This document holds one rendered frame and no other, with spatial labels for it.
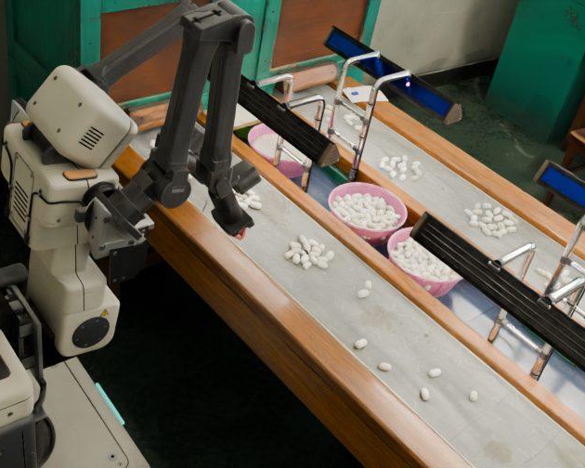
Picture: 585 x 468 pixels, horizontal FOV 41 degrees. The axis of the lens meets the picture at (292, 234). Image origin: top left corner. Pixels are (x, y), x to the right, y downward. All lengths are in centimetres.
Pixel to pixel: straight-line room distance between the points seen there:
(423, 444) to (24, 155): 114
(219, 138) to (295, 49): 147
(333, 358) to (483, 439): 42
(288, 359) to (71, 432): 70
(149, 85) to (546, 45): 282
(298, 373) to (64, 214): 78
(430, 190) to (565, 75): 221
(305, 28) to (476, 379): 158
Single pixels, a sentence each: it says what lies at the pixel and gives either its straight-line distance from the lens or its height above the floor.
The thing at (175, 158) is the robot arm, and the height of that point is 132.
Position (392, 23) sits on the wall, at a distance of 478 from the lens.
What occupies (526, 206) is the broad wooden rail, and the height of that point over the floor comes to 76.
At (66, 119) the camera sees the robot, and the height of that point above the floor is 134.
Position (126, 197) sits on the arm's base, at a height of 123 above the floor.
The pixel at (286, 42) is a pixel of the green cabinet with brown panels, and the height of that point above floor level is 97.
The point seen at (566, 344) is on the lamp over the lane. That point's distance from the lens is 191.
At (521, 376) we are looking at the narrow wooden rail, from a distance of 224.
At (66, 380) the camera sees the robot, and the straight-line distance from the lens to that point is 261.
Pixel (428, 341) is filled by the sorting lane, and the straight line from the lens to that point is 226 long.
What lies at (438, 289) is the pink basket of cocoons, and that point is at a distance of 246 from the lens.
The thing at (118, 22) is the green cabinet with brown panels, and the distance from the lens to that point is 264.
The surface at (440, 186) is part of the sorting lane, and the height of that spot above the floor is 74.
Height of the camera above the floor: 225
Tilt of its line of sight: 37 degrees down
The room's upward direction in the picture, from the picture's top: 12 degrees clockwise
